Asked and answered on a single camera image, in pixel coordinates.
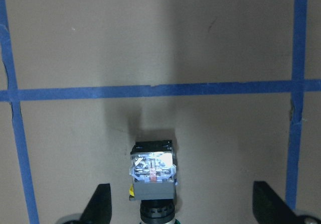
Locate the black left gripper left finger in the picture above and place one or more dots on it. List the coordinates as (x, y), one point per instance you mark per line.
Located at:
(99, 207)

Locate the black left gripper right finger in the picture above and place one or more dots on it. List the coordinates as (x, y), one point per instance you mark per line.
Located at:
(268, 207)

